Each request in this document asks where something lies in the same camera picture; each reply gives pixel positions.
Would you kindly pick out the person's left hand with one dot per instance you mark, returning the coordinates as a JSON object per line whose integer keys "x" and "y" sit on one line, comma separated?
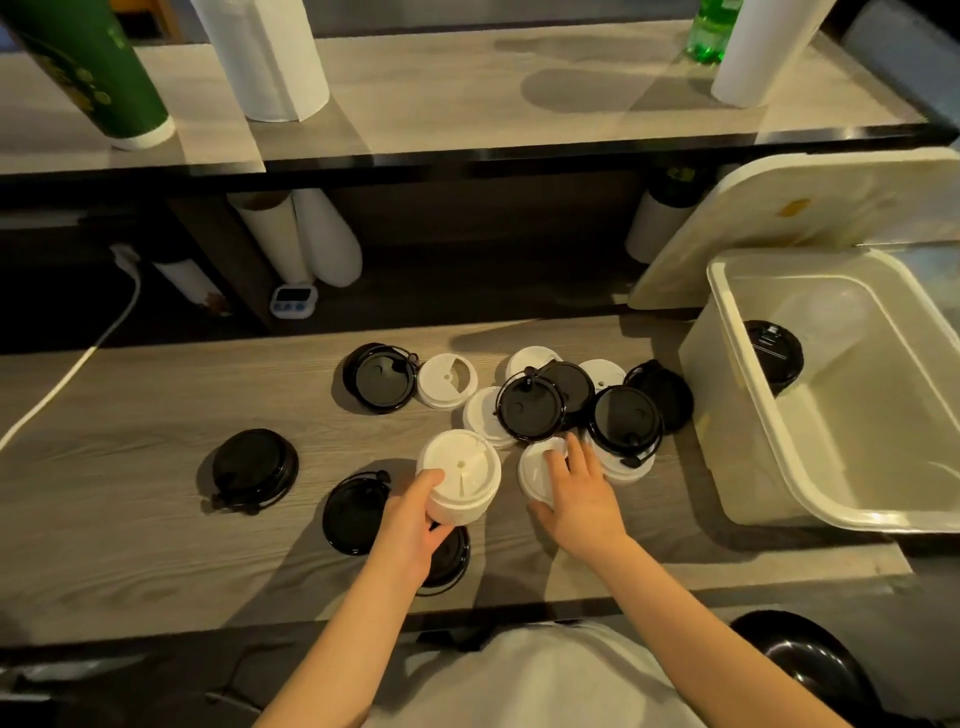
{"x": 405, "y": 540}

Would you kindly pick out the person's right hand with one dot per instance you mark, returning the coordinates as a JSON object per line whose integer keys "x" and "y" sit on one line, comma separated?
{"x": 585, "y": 510}

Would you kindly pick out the white sip hole cup lid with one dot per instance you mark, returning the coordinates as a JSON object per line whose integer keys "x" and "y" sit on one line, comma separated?
{"x": 531, "y": 469}

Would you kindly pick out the stack of white lids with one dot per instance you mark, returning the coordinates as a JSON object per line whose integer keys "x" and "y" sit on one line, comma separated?
{"x": 457, "y": 480}

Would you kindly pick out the black tethered plug cup lid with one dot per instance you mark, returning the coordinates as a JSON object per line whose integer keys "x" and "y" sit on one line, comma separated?
{"x": 529, "y": 409}

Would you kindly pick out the pile of black cup lids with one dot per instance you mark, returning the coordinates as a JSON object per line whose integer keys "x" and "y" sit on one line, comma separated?
{"x": 255, "y": 469}

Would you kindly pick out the stack of black lids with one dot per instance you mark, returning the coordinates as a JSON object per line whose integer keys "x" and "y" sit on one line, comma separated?
{"x": 772, "y": 352}

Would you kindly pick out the white plastic storage bin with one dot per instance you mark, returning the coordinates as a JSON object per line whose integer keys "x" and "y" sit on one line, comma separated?
{"x": 862, "y": 450}

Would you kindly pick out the person's left forearm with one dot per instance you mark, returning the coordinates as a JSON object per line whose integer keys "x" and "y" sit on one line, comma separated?
{"x": 337, "y": 652}

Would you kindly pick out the person's right forearm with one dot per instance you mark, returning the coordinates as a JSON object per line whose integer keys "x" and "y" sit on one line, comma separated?
{"x": 697, "y": 645}

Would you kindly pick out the person's white shirt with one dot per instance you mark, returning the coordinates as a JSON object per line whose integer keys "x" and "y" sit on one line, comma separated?
{"x": 540, "y": 682}

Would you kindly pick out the white bin lid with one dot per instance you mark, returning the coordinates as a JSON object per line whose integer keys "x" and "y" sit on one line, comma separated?
{"x": 750, "y": 232}

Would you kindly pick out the white paper cup sleeve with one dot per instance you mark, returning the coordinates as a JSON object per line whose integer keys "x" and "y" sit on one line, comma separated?
{"x": 274, "y": 240}

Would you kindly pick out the tall white paper cup stack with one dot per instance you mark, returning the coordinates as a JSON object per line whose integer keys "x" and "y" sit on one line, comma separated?
{"x": 757, "y": 52}

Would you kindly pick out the green paper cup stack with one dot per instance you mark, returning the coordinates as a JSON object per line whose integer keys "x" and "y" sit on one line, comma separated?
{"x": 90, "y": 75}

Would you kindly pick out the small white digital timer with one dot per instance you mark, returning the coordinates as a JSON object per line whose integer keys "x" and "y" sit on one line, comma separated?
{"x": 294, "y": 301}

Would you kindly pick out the white canister with black lid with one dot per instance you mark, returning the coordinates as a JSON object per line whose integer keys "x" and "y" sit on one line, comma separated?
{"x": 191, "y": 281}

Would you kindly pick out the green plastic bottle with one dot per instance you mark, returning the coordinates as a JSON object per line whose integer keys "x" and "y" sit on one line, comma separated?
{"x": 709, "y": 34}

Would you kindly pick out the white paper towel roll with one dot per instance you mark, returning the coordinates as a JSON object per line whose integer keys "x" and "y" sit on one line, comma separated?
{"x": 262, "y": 60}

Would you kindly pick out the black glass display case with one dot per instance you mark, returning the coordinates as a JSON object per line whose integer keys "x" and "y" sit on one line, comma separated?
{"x": 915, "y": 52}

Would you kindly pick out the yellow wooden chair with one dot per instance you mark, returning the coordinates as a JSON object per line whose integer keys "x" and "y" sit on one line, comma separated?
{"x": 150, "y": 15}

